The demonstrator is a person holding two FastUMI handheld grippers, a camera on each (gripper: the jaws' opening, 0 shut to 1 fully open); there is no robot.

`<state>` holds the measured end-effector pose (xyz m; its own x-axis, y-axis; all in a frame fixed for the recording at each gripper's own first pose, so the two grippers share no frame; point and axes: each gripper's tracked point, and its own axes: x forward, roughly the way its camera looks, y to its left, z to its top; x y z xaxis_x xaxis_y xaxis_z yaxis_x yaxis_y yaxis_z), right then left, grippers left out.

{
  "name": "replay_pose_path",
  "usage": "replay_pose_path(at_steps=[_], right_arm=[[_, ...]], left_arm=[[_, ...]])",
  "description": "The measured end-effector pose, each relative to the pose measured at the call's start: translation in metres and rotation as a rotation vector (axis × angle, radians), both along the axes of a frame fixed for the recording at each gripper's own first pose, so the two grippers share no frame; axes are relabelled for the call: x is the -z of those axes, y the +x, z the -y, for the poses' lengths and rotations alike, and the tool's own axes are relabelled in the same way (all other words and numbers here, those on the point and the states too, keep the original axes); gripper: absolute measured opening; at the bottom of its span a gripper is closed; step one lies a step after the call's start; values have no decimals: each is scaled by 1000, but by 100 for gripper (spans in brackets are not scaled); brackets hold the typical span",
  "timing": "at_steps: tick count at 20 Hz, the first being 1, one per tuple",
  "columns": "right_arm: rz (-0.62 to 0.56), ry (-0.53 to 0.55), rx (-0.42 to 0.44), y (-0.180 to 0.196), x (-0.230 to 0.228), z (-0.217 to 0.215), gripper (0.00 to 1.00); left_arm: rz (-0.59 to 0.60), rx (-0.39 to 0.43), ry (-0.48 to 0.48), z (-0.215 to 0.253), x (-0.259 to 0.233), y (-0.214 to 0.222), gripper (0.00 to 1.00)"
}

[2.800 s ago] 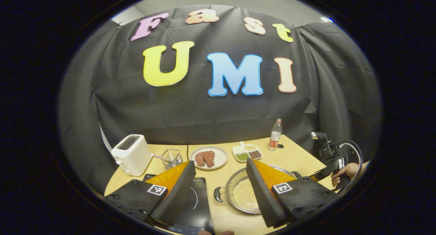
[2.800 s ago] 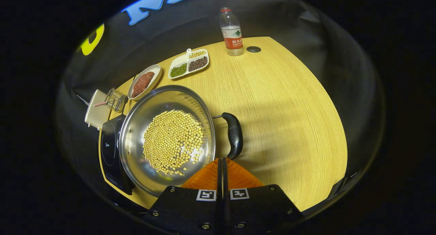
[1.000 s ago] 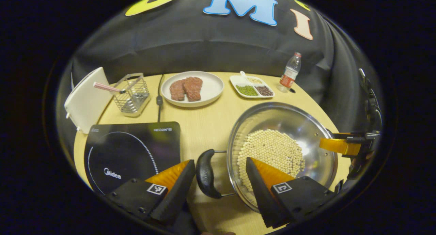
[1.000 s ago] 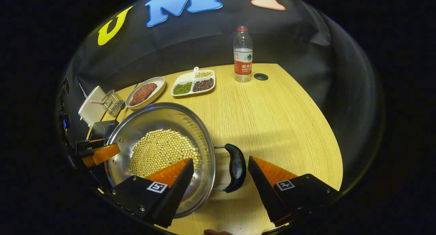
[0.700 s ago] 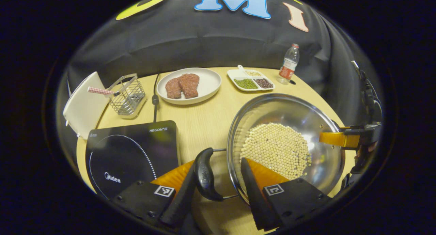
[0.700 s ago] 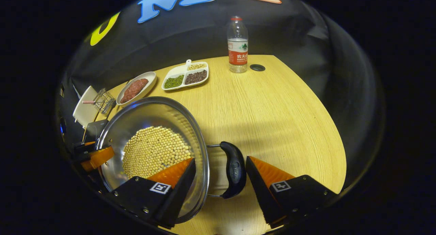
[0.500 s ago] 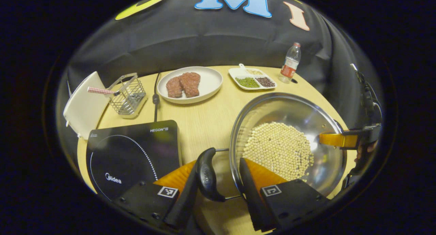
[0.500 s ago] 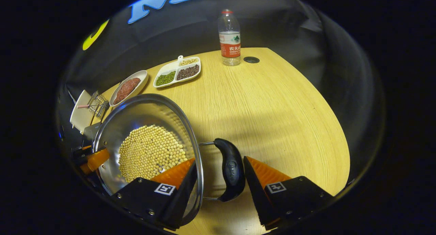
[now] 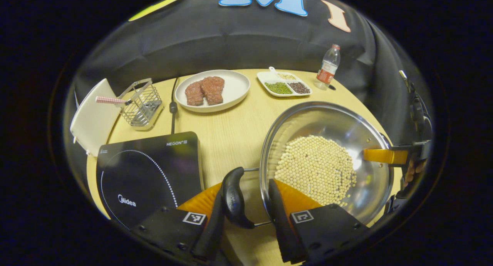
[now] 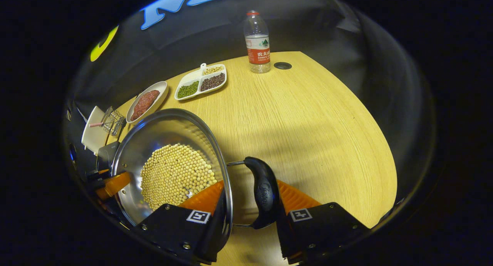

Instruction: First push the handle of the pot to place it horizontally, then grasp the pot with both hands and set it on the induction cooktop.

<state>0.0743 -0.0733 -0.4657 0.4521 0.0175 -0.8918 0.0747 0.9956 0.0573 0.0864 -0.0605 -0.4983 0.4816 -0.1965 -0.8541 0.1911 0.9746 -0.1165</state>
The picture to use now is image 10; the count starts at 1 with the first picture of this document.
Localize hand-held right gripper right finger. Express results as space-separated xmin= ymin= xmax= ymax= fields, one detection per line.
xmin=275 ymin=179 xmax=370 ymax=264

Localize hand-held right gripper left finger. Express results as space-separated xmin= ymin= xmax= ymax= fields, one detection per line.
xmin=135 ymin=180 xmax=231 ymax=264

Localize black induction cooktop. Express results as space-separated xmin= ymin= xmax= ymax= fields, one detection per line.
xmin=96 ymin=141 xmax=120 ymax=170

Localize steel pot with black handle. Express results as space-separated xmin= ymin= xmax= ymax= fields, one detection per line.
xmin=111 ymin=108 xmax=285 ymax=230

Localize pile of yellow soybeans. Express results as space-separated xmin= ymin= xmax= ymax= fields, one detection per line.
xmin=140 ymin=143 xmax=217 ymax=212

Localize white toaster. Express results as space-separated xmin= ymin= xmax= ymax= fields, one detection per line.
xmin=81 ymin=106 xmax=110 ymax=155

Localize red meat slices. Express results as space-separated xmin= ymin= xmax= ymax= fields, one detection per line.
xmin=130 ymin=90 xmax=160 ymax=122

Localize white oval plate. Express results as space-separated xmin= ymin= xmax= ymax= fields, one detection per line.
xmin=126 ymin=81 xmax=169 ymax=125

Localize white divided bean dish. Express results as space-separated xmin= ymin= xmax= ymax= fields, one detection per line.
xmin=174 ymin=63 xmax=228 ymax=101

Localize clear water bottle red label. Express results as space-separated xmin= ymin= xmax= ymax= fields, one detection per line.
xmin=243 ymin=10 xmax=271 ymax=74

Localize wire mesh basket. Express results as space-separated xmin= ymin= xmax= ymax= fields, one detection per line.
xmin=89 ymin=106 xmax=126 ymax=136

